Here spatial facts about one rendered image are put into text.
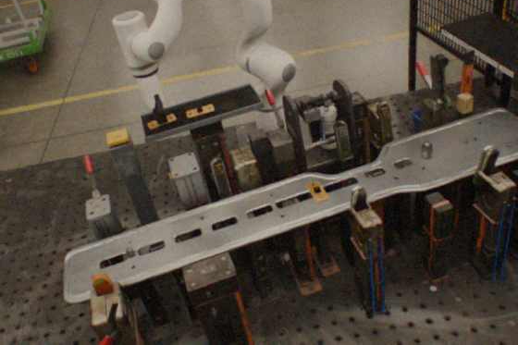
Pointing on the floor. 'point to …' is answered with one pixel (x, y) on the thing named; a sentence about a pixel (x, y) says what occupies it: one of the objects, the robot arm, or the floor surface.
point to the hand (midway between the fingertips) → (159, 115)
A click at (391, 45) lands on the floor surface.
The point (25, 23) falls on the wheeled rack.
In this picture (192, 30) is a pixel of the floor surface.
